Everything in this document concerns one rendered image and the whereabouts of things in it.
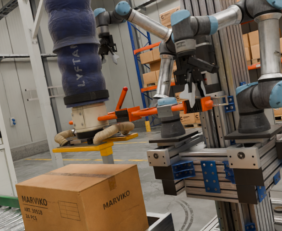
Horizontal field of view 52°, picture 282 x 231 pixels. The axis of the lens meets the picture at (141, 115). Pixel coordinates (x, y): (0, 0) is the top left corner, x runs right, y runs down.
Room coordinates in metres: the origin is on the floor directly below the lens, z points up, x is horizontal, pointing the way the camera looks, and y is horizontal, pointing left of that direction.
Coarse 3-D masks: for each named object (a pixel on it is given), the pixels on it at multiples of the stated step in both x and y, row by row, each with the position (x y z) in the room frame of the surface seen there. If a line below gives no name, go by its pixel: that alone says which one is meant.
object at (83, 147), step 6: (90, 138) 1.33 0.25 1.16; (72, 144) 1.41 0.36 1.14; (78, 144) 1.39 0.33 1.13; (84, 144) 1.35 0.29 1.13; (90, 144) 1.31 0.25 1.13; (96, 144) 1.28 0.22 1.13; (102, 144) 1.28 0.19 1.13; (108, 144) 1.29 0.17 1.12; (54, 150) 1.43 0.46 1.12; (60, 150) 1.40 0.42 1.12; (66, 150) 1.38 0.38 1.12; (72, 150) 1.35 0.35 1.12; (78, 150) 1.32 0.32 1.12; (84, 150) 1.30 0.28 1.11; (90, 150) 1.27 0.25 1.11; (96, 150) 1.25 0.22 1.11
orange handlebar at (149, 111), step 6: (210, 102) 1.04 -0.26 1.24; (144, 108) 1.24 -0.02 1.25; (150, 108) 1.21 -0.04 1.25; (156, 108) 1.18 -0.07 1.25; (174, 108) 1.12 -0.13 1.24; (180, 108) 1.10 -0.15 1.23; (108, 114) 1.61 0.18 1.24; (132, 114) 1.25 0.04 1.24; (138, 114) 1.23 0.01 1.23; (144, 114) 1.21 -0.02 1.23; (150, 114) 1.20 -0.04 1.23; (102, 120) 1.37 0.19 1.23
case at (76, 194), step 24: (72, 168) 1.77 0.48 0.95; (96, 168) 1.64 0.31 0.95; (120, 168) 1.53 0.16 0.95; (24, 192) 1.57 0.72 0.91; (48, 192) 1.42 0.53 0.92; (72, 192) 1.28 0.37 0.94; (96, 192) 1.31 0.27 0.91; (120, 192) 1.43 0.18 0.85; (24, 216) 1.61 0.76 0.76; (48, 216) 1.45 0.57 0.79; (72, 216) 1.31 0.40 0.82; (96, 216) 1.29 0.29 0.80; (120, 216) 1.41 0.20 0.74; (144, 216) 1.54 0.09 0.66
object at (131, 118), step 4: (124, 108) 1.35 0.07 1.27; (128, 108) 1.25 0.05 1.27; (132, 108) 1.27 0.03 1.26; (136, 108) 1.29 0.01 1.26; (116, 112) 1.28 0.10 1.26; (120, 112) 1.27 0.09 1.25; (124, 112) 1.25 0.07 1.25; (128, 112) 1.25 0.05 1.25; (116, 116) 1.29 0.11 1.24; (120, 116) 1.28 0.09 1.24; (124, 116) 1.27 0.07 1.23; (128, 116) 1.25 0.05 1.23; (132, 116) 1.26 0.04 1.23; (136, 116) 1.28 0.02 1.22; (116, 120) 1.29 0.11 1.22; (120, 120) 1.27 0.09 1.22; (124, 120) 1.26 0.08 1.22; (128, 120) 1.25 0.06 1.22; (132, 120) 1.26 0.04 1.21
